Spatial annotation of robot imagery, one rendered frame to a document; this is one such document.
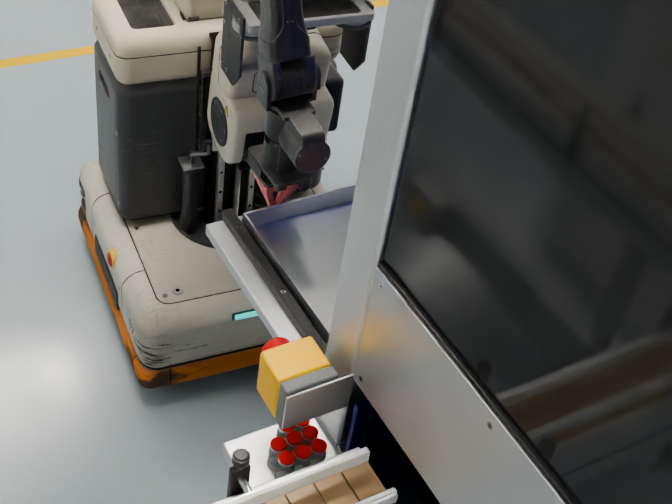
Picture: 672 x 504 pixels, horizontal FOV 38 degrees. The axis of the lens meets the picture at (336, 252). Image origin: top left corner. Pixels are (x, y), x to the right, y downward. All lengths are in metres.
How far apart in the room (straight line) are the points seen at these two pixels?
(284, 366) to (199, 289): 1.16
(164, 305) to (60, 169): 0.95
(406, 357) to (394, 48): 0.33
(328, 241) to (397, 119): 0.64
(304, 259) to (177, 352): 0.85
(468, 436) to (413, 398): 0.10
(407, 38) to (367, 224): 0.23
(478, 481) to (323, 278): 0.58
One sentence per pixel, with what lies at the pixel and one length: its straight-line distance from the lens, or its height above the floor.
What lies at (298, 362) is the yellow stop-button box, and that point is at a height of 1.03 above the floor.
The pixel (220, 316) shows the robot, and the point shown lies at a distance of 2.31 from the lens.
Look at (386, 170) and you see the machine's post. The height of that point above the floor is 1.32.
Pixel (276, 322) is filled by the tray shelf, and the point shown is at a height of 0.88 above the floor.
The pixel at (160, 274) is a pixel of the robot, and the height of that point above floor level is 0.28.
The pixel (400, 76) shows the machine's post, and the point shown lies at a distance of 0.95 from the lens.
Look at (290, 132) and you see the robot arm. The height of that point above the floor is 1.10.
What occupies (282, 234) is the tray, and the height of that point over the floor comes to 0.88.
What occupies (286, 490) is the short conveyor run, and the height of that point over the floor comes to 0.96.
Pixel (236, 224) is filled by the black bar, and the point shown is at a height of 0.90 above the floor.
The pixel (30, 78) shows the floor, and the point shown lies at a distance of 3.55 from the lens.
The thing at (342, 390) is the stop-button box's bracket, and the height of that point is 1.00.
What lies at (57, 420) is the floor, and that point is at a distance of 2.45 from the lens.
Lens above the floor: 1.92
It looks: 42 degrees down
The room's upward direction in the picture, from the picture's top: 10 degrees clockwise
